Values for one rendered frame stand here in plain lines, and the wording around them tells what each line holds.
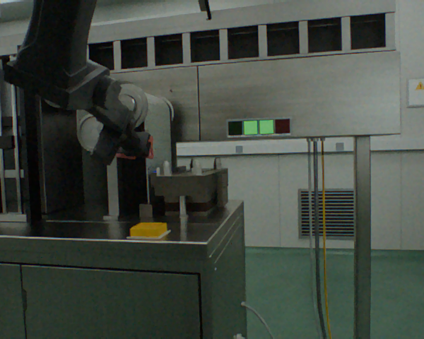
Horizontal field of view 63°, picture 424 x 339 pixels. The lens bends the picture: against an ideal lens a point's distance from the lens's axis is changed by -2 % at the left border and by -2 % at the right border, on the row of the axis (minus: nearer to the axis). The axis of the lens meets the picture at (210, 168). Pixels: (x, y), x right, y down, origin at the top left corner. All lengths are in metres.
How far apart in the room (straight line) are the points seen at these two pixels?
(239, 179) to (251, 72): 2.44
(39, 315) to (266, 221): 2.97
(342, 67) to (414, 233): 2.79
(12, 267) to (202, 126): 0.81
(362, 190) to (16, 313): 1.29
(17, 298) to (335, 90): 1.22
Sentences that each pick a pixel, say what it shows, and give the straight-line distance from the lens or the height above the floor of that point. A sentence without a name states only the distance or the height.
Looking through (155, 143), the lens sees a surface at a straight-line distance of 1.20.
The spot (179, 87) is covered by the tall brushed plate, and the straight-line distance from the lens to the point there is 1.45.
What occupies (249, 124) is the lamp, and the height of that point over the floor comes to 1.20.
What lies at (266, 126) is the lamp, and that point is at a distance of 1.36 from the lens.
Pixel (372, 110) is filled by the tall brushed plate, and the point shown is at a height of 1.23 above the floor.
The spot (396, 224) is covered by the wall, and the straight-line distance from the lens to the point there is 3.91.
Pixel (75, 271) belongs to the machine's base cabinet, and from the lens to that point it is 0.98.
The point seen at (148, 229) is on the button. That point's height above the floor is 0.92.
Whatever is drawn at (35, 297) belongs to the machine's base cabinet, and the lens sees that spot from 1.08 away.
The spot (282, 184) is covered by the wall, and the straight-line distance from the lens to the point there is 3.71.
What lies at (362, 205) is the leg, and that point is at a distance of 1.57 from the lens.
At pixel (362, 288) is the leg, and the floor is 0.50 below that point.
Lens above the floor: 1.10
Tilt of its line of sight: 3 degrees down
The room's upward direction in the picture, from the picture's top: 2 degrees counter-clockwise
